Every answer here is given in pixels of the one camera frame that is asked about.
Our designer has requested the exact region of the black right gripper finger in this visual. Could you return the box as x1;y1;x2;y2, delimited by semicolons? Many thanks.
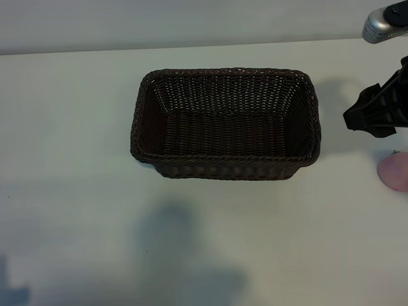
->
342;68;408;131
366;126;397;138

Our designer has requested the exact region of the pink peach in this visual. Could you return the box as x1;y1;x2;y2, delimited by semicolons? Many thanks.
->
377;150;408;193

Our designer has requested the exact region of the dark brown wicker basket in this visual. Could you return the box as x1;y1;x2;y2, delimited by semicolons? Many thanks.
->
129;67;323;181

